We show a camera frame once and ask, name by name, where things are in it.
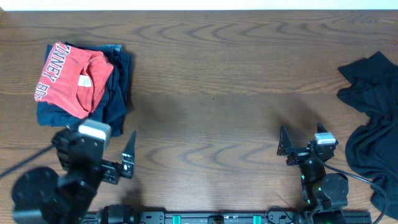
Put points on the folded navy blue pants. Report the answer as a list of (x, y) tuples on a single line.
[(113, 105)]

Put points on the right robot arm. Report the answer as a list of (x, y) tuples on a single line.
[(323, 192)]

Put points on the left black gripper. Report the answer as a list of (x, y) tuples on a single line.
[(112, 171)]

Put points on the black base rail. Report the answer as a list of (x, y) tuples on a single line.
[(125, 214)]

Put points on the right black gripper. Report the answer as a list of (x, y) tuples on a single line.
[(298, 151)]

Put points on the black garment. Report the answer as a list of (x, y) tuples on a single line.
[(371, 150)]

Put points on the red t-shirt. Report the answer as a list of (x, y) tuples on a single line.
[(73, 79)]

